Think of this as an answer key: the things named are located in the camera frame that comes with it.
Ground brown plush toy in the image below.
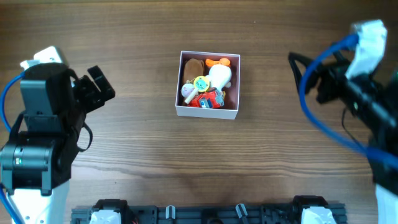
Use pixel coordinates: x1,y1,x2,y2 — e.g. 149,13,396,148
183,58,205,83

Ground yellow face rattle drum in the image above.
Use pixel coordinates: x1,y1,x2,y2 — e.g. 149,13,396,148
184,76,210,104

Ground red toy truck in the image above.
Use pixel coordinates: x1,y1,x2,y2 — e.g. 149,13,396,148
188,87,225,109

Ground pink face rattle drum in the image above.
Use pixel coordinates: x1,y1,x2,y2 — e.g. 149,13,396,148
180,83,195,98

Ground left blue cable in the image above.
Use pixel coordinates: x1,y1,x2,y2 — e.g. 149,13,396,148
0,71,25,224

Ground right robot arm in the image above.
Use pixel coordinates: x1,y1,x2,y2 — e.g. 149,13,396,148
305,52,397,223

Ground blue cable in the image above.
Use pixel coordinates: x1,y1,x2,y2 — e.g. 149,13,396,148
298,33,398,172
0,71,25,224

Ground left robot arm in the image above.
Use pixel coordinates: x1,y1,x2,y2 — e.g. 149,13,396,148
1,62,115,223

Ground white box with pink interior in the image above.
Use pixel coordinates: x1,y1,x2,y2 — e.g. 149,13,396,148
175,51,241,119

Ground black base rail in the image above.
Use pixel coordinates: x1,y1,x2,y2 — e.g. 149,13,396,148
71,195,348,224

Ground right blue cable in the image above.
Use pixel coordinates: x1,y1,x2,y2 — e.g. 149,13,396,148
298,33,398,172

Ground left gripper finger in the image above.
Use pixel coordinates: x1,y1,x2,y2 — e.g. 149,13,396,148
87,65,108,90
96,79,116,102

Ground white plush duck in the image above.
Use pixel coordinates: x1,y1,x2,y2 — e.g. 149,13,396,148
205,58,232,91

